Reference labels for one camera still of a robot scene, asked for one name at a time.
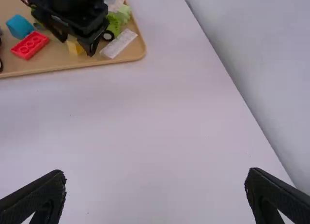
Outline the yellow toy brick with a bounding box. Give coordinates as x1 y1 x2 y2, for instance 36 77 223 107
66 39 86 57

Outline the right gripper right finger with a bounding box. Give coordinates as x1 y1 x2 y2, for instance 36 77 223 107
244 167 310 224

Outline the long red toy brick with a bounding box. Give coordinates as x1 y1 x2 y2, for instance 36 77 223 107
10 30 51 60

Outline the tan tray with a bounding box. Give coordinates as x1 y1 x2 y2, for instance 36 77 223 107
0 0 147 79

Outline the pale green toy brick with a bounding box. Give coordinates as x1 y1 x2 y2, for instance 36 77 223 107
117 3 133 25

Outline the blue toy brick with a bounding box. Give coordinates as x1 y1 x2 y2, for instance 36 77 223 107
5 14 36 40

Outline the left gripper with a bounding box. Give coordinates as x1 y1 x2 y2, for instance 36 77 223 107
25 0 110 58

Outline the long white toy brick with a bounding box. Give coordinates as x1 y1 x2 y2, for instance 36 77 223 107
99 28 139 59

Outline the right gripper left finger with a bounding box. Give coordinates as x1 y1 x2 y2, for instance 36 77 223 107
0 169 67 224

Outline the green wheeled toy brick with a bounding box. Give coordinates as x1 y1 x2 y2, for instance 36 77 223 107
103 11 125 43

